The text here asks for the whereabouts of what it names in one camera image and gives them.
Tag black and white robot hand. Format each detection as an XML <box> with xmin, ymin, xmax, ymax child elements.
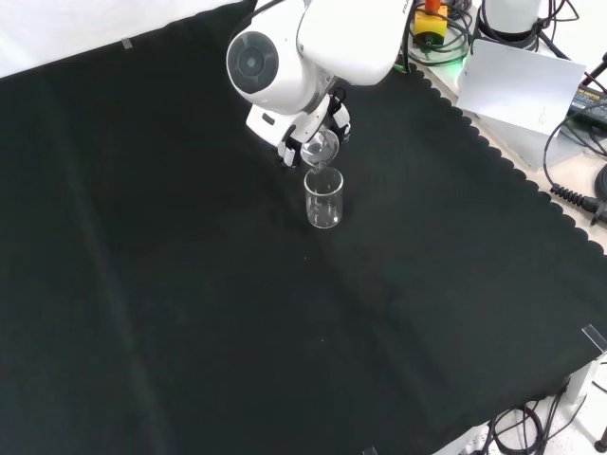
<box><xmin>245</xmin><ymin>87</ymin><xmax>353</xmax><ymax>169</ymax></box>

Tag clear glass beaker with water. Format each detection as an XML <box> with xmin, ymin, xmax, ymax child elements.
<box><xmin>299</xmin><ymin>128</ymin><xmax>341</xmax><ymax>172</ymax></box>

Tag black bench cloth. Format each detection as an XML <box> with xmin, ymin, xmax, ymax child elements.
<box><xmin>0</xmin><ymin>0</ymin><xmax>607</xmax><ymax>455</ymax></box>

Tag yellow stop button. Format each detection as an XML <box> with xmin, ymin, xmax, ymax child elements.
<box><xmin>413</xmin><ymin>0</ymin><xmax>450</xmax><ymax>50</ymax></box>

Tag pale board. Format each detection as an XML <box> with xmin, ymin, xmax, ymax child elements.
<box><xmin>454</xmin><ymin>38</ymin><xmax>588</xmax><ymax>142</ymax></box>

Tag white cylinder with black base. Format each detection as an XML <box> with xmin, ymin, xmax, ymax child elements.
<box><xmin>477</xmin><ymin>0</ymin><xmax>547</xmax><ymax>45</ymax></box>

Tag grey box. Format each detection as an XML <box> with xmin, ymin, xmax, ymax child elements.
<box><xmin>467</xmin><ymin>107</ymin><xmax>590</xmax><ymax>173</ymax></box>

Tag black power adapter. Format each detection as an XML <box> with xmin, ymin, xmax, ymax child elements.
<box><xmin>567</xmin><ymin>81</ymin><xmax>607</xmax><ymax>130</ymax></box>

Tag black cable with ribbed plug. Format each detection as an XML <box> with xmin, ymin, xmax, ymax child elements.
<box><xmin>542</xmin><ymin>111</ymin><xmax>607</xmax><ymax>227</ymax></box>

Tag black cable loops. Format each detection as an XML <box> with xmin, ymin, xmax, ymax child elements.
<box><xmin>487</xmin><ymin>391</ymin><xmax>607</xmax><ymax>455</ymax></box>

